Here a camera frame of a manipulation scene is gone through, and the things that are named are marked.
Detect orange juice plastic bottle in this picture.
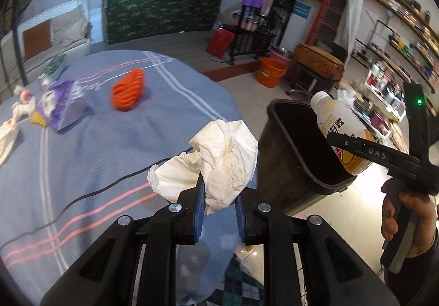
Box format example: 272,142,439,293
310,91,375,175

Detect white tissue paper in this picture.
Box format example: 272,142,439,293
147,119,258,215

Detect yellow foam fruit net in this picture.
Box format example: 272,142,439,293
30,111,48,128

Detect purple snack bag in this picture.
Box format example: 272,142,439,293
36,80,88,132

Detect orange foam fruit net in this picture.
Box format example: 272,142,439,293
111,67,145,111

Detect white plastic shopping bag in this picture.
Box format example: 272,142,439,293
0,85,36,165

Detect dark sleeve forearm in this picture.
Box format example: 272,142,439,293
384,230,439,306

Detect dark brown trash bin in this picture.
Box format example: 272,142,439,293
257,99,356,215

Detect person right hand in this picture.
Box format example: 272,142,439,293
381,178,437,258

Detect white rolling cart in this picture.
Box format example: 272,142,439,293
355,62,406,133

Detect checkered green floor mat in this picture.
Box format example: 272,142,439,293
199,255,264,306

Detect swivel stool chrome base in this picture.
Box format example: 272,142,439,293
286,68,331,103

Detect orange patterned suitcase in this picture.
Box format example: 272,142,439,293
293,44,344,80

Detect white hanging garment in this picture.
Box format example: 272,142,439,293
334,0,365,60

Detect red ladder shelf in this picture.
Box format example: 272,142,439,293
304,0,347,46

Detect orange plastic bucket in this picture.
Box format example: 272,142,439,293
257,57,287,88

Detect pink plastic basin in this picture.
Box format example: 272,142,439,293
269,46,296,69

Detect black metal rack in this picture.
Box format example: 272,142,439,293
226,0,296,65

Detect green white carton box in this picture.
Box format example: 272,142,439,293
38,53,67,80

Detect red bag on floor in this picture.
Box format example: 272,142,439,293
206,27,234,59

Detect white swing sofa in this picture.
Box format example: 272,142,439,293
1,0,91,90

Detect orange brown cushion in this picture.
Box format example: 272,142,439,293
23,20,52,60

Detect black cable on table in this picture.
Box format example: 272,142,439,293
0,146,193,252

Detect wall product shelves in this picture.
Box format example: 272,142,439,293
356,0,439,107

